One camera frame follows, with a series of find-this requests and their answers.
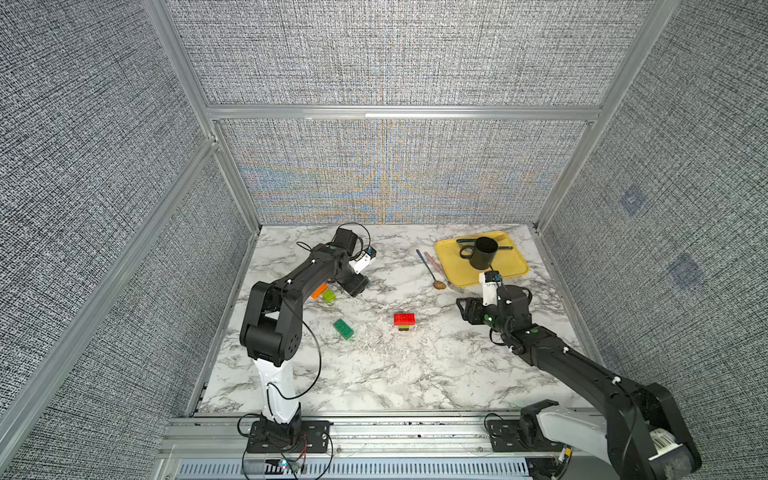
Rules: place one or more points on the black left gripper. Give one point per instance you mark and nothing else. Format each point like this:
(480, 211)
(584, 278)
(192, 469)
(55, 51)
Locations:
(358, 284)

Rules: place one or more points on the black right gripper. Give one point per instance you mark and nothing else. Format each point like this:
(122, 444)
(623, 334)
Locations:
(473, 306)

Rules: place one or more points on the red lego brick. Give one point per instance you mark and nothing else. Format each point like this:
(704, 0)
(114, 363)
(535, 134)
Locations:
(404, 319)

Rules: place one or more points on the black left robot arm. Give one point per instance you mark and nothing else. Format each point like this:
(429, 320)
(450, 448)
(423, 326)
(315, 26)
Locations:
(273, 323)

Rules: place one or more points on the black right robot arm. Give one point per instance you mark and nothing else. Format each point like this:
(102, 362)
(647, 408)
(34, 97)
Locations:
(637, 429)

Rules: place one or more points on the lime lego brick near orange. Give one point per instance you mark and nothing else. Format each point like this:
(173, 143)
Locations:
(329, 296)

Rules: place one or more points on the iridescent metal spoon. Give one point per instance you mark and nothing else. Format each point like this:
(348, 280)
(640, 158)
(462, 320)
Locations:
(437, 284)

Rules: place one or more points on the black mug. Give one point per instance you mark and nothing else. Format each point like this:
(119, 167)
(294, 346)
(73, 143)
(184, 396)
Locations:
(477, 258)

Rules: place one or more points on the yellow plastic tray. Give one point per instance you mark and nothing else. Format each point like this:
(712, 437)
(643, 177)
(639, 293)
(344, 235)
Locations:
(509, 263)

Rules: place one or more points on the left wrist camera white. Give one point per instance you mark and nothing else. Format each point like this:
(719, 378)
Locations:
(365, 260)

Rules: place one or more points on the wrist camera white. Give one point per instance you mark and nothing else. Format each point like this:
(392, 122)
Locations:
(490, 281)
(365, 260)

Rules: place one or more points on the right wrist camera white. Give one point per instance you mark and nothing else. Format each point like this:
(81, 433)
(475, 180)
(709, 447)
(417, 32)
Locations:
(490, 281)

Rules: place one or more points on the pink handled fork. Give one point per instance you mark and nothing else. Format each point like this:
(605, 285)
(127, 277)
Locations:
(434, 263)

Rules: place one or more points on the green handled utensil on tray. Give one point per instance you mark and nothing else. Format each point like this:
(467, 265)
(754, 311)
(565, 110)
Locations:
(485, 243)

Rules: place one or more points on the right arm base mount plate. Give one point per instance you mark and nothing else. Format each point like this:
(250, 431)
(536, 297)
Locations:
(513, 435)

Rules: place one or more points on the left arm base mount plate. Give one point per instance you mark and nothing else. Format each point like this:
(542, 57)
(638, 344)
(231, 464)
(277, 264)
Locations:
(266, 436)

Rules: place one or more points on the white slotted cable duct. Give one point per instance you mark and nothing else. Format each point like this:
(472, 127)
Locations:
(358, 468)

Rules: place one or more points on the aluminium front rail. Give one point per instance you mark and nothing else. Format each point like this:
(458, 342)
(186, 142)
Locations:
(365, 434)

